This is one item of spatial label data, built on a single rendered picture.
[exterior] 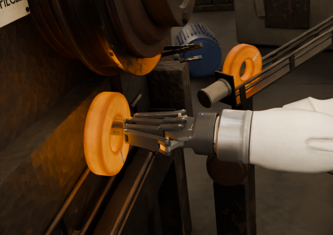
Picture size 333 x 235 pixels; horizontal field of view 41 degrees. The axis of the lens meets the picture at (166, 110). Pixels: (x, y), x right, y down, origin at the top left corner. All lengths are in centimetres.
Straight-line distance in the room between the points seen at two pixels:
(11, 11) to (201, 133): 36
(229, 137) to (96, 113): 23
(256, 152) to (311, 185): 137
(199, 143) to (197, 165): 148
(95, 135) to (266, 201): 131
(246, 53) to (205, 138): 67
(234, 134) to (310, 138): 12
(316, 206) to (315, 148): 126
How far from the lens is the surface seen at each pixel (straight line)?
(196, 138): 74
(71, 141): 84
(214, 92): 131
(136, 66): 87
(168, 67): 120
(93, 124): 77
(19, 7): 78
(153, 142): 75
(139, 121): 81
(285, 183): 209
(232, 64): 134
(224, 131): 73
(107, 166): 80
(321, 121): 73
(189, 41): 308
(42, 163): 76
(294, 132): 72
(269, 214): 192
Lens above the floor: 121
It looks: 25 degrees down
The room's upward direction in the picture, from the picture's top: 7 degrees counter-clockwise
